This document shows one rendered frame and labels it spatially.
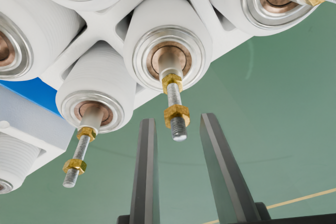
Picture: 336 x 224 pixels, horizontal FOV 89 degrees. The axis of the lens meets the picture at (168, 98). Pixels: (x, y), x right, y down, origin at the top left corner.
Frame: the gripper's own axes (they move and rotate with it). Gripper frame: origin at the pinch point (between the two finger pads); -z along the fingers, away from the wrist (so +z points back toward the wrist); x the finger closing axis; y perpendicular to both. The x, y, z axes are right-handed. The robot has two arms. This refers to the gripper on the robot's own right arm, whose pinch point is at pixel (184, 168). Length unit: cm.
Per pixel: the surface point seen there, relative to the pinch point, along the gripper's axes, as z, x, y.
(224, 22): -22.1, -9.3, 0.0
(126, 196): -36, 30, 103
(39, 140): -18.7, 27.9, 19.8
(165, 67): -8.8, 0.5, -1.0
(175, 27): -11.1, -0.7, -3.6
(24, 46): -11.1, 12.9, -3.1
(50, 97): -27.6, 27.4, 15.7
